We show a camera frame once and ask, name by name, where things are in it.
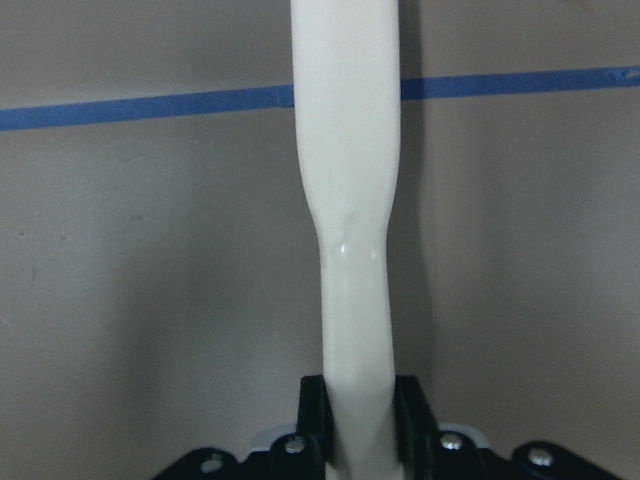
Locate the cream hand brush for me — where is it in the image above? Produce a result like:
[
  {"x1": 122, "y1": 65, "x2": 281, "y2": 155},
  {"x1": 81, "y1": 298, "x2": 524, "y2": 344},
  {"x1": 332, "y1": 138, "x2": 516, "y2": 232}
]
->
[{"x1": 291, "y1": 1, "x2": 403, "y2": 479}]

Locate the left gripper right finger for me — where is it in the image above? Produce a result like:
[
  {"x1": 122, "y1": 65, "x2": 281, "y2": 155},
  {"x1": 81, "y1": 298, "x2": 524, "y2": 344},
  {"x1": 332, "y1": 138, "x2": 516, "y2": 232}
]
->
[{"x1": 394, "y1": 375, "x2": 438, "y2": 463}]

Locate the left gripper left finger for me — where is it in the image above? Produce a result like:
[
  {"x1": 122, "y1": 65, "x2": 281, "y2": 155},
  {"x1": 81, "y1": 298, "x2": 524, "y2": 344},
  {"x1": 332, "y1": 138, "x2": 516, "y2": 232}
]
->
[{"x1": 296, "y1": 375, "x2": 334, "y2": 461}]

